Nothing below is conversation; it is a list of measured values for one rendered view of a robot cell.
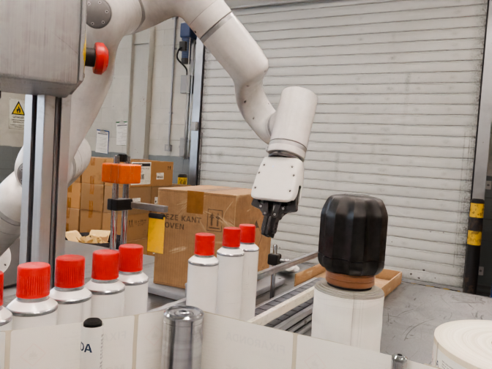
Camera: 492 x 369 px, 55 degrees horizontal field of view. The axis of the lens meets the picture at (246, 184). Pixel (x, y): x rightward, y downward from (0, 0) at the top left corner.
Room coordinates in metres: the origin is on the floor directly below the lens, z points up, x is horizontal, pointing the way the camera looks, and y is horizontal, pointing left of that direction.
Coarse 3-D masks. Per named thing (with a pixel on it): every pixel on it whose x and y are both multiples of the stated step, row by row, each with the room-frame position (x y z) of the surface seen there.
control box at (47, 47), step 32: (0, 0) 0.51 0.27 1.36; (32, 0) 0.52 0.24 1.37; (64, 0) 0.54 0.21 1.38; (0, 32) 0.51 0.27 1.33; (32, 32) 0.52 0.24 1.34; (64, 32) 0.54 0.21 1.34; (0, 64) 0.51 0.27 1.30; (32, 64) 0.52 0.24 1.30; (64, 64) 0.54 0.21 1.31; (64, 96) 0.66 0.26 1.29
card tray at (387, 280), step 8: (320, 264) 1.62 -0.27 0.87; (304, 272) 1.50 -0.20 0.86; (312, 272) 1.56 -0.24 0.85; (320, 272) 1.63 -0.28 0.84; (384, 272) 1.60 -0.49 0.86; (392, 272) 1.59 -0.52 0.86; (400, 272) 1.56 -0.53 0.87; (296, 280) 1.45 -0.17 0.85; (304, 280) 1.51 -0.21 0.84; (376, 280) 1.58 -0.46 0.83; (384, 280) 1.58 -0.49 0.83; (392, 280) 1.46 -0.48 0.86; (400, 280) 1.57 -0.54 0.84; (384, 288) 1.38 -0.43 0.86; (392, 288) 1.47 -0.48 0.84; (384, 296) 1.38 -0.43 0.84
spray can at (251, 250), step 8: (240, 224) 0.93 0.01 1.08; (248, 224) 0.94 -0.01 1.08; (248, 232) 0.91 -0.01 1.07; (240, 240) 0.92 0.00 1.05; (248, 240) 0.91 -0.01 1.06; (248, 248) 0.91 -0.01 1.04; (256, 248) 0.92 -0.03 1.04; (248, 256) 0.90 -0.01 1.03; (256, 256) 0.92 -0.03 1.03; (248, 264) 0.90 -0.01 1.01; (256, 264) 0.92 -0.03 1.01; (248, 272) 0.91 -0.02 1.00; (256, 272) 0.92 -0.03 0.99; (248, 280) 0.91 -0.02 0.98; (256, 280) 0.92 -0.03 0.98; (248, 288) 0.91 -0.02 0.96; (248, 296) 0.91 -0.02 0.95; (248, 304) 0.91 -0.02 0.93; (248, 312) 0.91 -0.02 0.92
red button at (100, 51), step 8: (88, 48) 0.57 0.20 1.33; (96, 48) 0.57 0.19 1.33; (104, 48) 0.57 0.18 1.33; (88, 56) 0.57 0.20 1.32; (96, 56) 0.57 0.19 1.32; (104, 56) 0.57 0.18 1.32; (88, 64) 0.58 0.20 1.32; (96, 64) 0.57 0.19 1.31; (104, 64) 0.57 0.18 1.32; (96, 72) 0.58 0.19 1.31
